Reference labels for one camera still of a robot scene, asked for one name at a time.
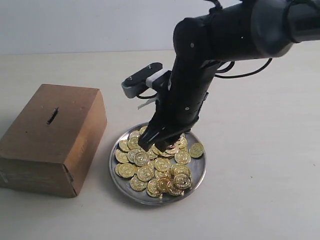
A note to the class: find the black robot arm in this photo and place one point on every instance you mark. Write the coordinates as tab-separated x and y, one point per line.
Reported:
251	29

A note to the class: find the round silver metal plate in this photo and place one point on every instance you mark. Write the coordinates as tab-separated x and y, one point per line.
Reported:
197	166

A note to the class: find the lone gold coin at right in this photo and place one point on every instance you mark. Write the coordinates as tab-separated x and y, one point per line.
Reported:
196	150

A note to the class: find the brown cardboard coin box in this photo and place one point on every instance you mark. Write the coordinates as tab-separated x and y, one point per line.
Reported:
50	146

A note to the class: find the gold coin right middle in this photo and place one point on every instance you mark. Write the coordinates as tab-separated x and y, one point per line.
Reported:
182	157

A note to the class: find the pale silvery gold coin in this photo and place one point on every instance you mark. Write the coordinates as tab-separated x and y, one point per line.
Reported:
141	159

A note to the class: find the gold coin bottom right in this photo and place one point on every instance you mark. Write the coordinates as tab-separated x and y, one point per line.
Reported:
182	181

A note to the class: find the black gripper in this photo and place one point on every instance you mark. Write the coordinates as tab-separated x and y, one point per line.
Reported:
180	101

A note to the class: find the gold coin bottom left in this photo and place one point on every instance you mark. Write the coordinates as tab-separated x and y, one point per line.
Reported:
137	185

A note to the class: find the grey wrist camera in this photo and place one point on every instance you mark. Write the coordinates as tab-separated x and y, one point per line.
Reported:
153	76

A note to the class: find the gold coin bottom centre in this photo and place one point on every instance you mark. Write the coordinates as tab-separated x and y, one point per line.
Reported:
162	184

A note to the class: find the gold coin upper left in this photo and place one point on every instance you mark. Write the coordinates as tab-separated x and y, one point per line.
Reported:
133	143

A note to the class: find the gold coin lower centre left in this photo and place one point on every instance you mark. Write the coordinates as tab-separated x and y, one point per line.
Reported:
145	173

